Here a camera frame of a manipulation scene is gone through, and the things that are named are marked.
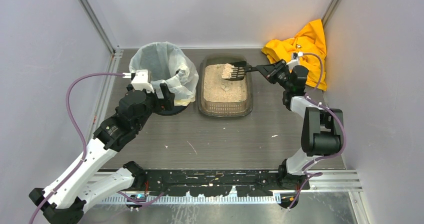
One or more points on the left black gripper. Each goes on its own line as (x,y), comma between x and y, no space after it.
(163,99)

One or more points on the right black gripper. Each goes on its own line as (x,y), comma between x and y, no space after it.
(273,72)

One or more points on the black litter scoop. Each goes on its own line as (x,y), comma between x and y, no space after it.
(241,68)

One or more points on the brown plastic litter box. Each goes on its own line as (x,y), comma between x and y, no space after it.
(219,109)

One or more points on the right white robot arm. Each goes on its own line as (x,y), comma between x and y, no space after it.
(321,134)

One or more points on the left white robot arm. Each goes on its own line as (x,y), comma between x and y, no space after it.
(69,197)

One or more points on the litter clump in scoop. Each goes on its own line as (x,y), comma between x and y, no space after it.
(227,71)

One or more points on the beige cat litter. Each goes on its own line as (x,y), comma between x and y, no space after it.
(216,89)

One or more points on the translucent white bin liner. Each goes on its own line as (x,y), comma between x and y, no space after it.
(168,64)

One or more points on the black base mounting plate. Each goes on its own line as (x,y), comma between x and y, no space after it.
(214,183)

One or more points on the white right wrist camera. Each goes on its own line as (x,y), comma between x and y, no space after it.
(295,60)

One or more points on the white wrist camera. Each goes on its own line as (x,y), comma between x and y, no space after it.
(140,80)
(295,60)

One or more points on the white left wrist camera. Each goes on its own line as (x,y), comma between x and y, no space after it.
(140,80)

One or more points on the aluminium frame rail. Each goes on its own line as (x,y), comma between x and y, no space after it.
(331,181)

